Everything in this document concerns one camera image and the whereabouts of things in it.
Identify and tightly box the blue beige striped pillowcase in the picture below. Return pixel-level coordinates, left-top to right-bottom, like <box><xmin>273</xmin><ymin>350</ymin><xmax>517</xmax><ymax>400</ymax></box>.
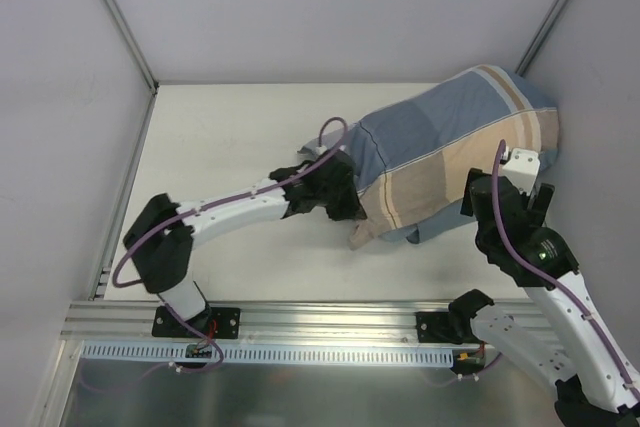
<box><xmin>298</xmin><ymin>63</ymin><xmax>561</xmax><ymax>252</ymax></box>

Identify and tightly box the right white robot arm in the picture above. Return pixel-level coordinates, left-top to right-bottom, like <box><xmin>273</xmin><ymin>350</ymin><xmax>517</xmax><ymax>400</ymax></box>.
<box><xmin>448</xmin><ymin>169</ymin><xmax>639</xmax><ymax>426</ymax></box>

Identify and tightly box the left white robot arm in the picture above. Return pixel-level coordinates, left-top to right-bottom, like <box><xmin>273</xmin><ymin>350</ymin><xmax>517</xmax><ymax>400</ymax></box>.
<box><xmin>113</xmin><ymin>150</ymin><xmax>366</xmax><ymax>337</ymax></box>

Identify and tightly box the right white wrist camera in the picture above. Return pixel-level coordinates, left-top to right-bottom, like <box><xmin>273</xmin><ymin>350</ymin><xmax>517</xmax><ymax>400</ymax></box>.
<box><xmin>501</xmin><ymin>148</ymin><xmax>540</xmax><ymax>196</ymax></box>

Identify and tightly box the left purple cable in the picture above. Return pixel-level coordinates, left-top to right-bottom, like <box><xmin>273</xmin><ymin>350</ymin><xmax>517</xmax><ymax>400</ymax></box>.
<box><xmin>111</xmin><ymin>116</ymin><xmax>351</xmax><ymax>289</ymax></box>

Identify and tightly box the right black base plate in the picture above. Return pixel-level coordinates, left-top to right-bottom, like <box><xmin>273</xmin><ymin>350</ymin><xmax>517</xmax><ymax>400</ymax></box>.
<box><xmin>415</xmin><ymin>311</ymin><xmax>464</xmax><ymax>345</ymax></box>

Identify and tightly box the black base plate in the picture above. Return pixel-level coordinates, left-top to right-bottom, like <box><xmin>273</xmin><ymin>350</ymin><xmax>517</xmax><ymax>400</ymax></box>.
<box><xmin>415</xmin><ymin>311</ymin><xmax>464</xmax><ymax>345</ymax></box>
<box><xmin>151</xmin><ymin>306</ymin><xmax>241</xmax><ymax>340</ymax></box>

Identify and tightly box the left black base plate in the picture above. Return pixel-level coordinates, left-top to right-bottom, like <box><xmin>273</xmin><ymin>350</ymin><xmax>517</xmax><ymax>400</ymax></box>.
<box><xmin>151</xmin><ymin>306</ymin><xmax>241</xmax><ymax>340</ymax></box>

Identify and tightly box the right aluminium frame post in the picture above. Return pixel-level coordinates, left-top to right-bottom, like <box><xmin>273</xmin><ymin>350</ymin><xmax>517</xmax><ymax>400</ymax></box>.
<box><xmin>515</xmin><ymin>0</ymin><xmax>572</xmax><ymax>76</ymax></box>

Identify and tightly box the aluminium frame post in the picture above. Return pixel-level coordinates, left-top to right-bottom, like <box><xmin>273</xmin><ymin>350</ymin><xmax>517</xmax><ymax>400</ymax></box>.
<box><xmin>74</xmin><ymin>0</ymin><xmax>160</xmax><ymax>94</ymax></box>
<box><xmin>515</xmin><ymin>0</ymin><xmax>572</xmax><ymax>76</ymax></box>

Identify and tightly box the aluminium mounting rail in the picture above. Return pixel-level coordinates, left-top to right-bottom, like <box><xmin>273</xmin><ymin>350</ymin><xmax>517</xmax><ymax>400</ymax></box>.
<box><xmin>61</xmin><ymin>300</ymin><xmax>448</xmax><ymax>347</ymax></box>

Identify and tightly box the slotted white cable duct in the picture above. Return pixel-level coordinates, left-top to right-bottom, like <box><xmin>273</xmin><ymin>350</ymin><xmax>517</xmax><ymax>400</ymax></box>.
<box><xmin>81</xmin><ymin>341</ymin><xmax>454</xmax><ymax>368</ymax></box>

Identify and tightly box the left aluminium frame post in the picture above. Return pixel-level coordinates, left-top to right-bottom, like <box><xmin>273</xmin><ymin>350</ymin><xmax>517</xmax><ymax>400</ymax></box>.
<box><xmin>74</xmin><ymin>0</ymin><xmax>160</xmax><ymax>94</ymax></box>

